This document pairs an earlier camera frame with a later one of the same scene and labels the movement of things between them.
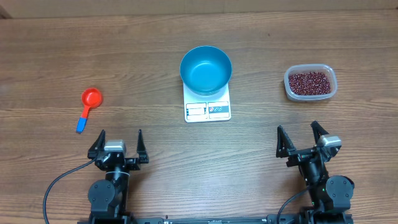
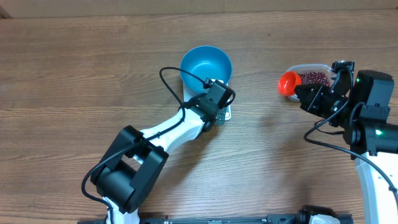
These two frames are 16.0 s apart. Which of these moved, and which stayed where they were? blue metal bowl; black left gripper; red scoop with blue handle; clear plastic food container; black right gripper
Moved: red scoop with blue handle; black left gripper; black right gripper
Stayed: blue metal bowl; clear plastic food container
